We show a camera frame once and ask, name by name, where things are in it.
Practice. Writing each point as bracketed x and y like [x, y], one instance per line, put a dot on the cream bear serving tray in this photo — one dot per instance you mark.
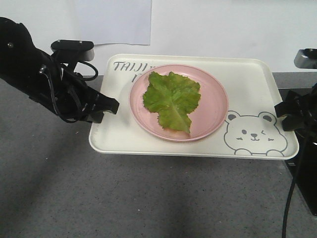
[250, 130]

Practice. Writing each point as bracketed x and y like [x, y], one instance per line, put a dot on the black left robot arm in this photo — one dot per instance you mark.
[58, 81]

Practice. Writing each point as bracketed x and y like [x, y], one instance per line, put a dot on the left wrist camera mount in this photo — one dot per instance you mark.
[72, 51]

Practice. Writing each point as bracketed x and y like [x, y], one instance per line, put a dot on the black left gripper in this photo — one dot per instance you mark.
[76, 101]

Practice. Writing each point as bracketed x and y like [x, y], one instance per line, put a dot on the green lettuce leaf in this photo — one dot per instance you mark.
[173, 97]

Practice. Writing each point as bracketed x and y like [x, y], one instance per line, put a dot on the white paper sheet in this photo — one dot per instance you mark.
[114, 21]

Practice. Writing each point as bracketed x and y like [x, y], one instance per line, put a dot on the black gas stove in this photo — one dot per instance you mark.
[307, 177]

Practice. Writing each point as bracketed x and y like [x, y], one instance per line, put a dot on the pink round plate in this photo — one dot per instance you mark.
[206, 118]

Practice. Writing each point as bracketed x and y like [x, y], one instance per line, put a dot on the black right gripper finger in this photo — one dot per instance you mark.
[295, 104]
[292, 123]

